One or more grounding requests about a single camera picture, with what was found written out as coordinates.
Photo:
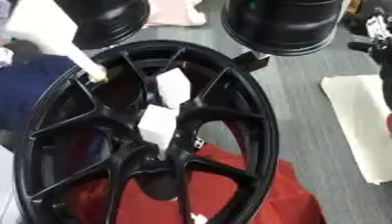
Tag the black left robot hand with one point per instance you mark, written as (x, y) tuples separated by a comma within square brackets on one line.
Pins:
[(122, 87)]

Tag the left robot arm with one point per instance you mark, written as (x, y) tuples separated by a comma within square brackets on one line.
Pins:
[(46, 26)]

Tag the black wheel stand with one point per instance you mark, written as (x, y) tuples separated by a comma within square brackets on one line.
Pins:
[(251, 60)]

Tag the blue cloth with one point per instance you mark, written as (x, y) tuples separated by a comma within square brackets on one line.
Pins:
[(28, 87)]

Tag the white sheet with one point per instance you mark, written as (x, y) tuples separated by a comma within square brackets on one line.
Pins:
[(360, 125)]

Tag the pink cloth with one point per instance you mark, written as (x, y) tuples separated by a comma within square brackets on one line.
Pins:
[(176, 12)]

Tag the black and white bag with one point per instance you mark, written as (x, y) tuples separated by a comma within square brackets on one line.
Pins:
[(376, 27)]

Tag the black spoked wheel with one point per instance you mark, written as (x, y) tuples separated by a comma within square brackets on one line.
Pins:
[(255, 122)]

